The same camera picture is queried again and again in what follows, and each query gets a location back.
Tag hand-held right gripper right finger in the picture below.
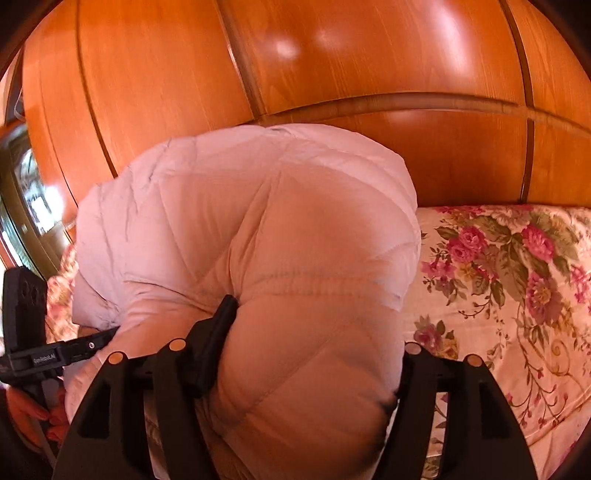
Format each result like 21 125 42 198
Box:
373 342 539 480

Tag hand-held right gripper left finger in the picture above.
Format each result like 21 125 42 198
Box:
54 294 239 480

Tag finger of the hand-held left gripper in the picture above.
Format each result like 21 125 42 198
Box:
65 328 119 368

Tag pale pink quilted duvet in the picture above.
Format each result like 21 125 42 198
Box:
64 122 424 480

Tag person's left hand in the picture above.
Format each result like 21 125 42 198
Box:
6 387 71 452

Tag floral bed sheet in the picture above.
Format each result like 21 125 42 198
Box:
44 203 591 480

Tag wooden wardrobe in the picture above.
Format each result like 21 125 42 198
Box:
14 0 591 243

